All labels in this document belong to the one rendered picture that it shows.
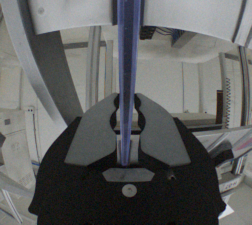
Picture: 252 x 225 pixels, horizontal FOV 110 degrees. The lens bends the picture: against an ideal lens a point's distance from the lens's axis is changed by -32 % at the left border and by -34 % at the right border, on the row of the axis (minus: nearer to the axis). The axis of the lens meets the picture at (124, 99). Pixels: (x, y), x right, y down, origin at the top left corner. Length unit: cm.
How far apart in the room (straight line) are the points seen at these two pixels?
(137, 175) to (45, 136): 215
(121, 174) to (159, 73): 178
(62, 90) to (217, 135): 30
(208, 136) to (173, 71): 184
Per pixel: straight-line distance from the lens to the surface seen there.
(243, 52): 79
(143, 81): 194
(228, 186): 81
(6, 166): 115
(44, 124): 237
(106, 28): 56
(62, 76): 17
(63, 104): 18
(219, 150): 40
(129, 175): 37
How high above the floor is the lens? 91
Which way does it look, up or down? level
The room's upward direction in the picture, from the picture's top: 179 degrees counter-clockwise
